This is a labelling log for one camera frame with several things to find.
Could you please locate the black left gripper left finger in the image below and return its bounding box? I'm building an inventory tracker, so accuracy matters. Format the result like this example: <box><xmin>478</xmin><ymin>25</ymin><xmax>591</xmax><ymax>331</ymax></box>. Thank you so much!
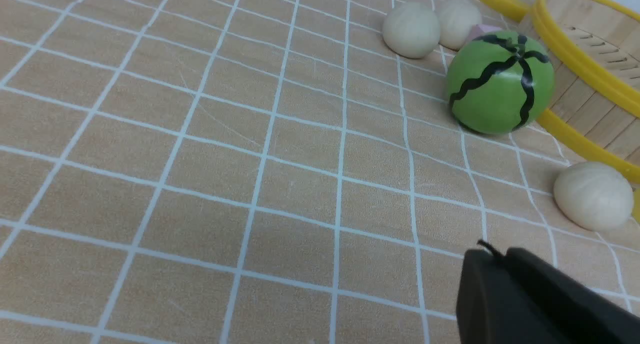
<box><xmin>455</xmin><ymin>249</ymin><xmax>566</xmax><ymax>344</ymax></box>

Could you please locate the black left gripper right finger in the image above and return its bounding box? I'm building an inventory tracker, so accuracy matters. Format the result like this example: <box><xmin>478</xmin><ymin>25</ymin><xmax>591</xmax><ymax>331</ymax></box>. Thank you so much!
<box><xmin>505</xmin><ymin>247</ymin><xmax>640</xmax><ymax>344</ymax></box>

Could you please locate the white steamed bun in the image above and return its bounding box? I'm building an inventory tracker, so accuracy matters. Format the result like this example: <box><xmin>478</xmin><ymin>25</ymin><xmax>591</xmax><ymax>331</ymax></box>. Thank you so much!
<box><xmin>436</xmin><ymin>0</ymin><xmax>482</xmax><ymax>51</ymax></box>
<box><xmin>382</xmin><ymin>2</ymin><xmax>441</xmax><ymax>59</ymax></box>
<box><xmin>552</xmin><ymin>161</ymin><xmax>634</xmax><ymax>232</ymax></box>

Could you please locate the bamboo steamer tray yellow rim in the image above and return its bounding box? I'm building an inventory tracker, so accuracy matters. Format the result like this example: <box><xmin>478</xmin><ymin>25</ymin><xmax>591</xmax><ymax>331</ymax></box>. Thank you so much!
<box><xmin>518</xmin><ymin>0</ymin><xmax>640</xmax><ymax>201</ymax></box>

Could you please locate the green toy watermelon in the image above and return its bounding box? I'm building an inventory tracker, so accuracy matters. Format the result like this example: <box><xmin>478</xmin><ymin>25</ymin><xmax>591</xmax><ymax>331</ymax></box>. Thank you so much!
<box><xmin>445</xmin><ymin>31</ymin><xmax>555</xmax><ymax>135</ymax></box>

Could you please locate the pink foam cube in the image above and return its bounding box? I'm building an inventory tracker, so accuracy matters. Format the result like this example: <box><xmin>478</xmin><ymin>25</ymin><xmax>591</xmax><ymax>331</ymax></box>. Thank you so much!
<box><xmin>466</xmin><ymin>23</ymin><xmax>503</xmax><ymax>43</ymax></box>

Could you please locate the checkered tan tablecloth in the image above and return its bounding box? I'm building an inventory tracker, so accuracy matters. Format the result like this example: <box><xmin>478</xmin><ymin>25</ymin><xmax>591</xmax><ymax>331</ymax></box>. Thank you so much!
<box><xmin>0</xmin><ymin>0</ymin><xmax>639</xmax><ymax>344</ymax></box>

